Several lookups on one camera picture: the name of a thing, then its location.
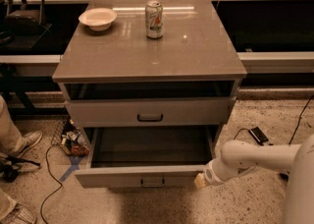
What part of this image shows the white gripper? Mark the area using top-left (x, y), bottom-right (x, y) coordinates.
top-left (194, 159), bottom-right (225, 189)

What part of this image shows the grey drawer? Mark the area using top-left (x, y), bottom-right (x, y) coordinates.
top-left (65, 97), bottom-right (236, 127)
top-left (75, 125), bottom-right (220, 189)

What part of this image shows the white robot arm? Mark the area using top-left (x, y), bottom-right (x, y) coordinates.
top-left (194, 136), bottom-right (314, 224)

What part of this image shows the grey drawer cabinet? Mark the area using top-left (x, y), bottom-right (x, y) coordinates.
top-left (53, 0), bottom-right (246, 138)

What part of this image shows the black power adapter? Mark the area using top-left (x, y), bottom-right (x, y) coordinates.
top-left (248, 127), bottom-right (268, 145)

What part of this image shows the blue tape cross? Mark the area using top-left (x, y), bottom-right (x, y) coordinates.
top-left (59, 156), bottom-right (82, 183)

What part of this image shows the white green soda can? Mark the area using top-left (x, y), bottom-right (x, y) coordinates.
top-left (145, 0), bottom-right (163, 39)

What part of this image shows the white paper bowl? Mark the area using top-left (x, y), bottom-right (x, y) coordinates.
top-left (78, 8), bottom-right (117, 31)

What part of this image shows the person leg with shoe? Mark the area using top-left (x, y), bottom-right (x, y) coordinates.
top-left (0, 96), bottom-right (42, 157)

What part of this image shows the black device on floor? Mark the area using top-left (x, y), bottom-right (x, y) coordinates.
top-left (0, 156), bottom-right (41, 183)

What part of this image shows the black chair at left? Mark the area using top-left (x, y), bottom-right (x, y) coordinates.
top-left (0, 0), bottom-right (50, 50)

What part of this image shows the black cable on right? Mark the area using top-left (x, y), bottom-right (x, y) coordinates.
top-left (232, 93), bottom-right (314, 146)

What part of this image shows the black cable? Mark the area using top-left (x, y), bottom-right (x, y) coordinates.
top-left (39, 144), bottom-right (64, 224)
top-left (232, 93), bottom-right (314, 146)

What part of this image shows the wire basket with items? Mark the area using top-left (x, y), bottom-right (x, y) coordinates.
top-left (51, 118), bottom-right (89, 157)

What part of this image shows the black cable on left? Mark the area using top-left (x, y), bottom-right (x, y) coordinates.
top-left (39, 144), bottom-right (64, 224)

